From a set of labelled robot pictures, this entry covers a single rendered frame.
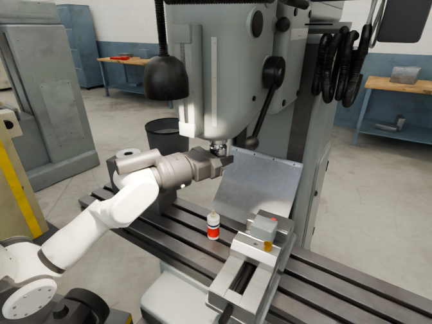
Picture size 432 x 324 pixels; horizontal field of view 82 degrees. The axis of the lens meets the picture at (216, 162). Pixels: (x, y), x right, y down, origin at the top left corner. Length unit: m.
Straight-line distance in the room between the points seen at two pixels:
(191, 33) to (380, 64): 4.35
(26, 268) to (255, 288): 0.47
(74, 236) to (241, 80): 0.44
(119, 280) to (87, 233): 1.47
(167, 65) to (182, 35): 0.11
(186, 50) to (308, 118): 0.57
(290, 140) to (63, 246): 0.77
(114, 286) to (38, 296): 1.45
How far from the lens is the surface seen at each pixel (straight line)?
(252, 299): 0.66
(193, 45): 0.49
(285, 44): 0.66
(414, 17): 0.72
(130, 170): 0.56
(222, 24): 0.50
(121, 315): 1.39
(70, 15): 7.76
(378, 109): 4.85
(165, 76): 0.40
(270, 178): 1.03
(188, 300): 0.87
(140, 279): 1.99
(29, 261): 0.59
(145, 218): 0.98
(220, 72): 0.51
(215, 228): 0.83
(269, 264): 0.69
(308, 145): 0.98
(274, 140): 1.01
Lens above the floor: 1.55
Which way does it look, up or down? 28 degrees down
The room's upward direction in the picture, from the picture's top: straight up
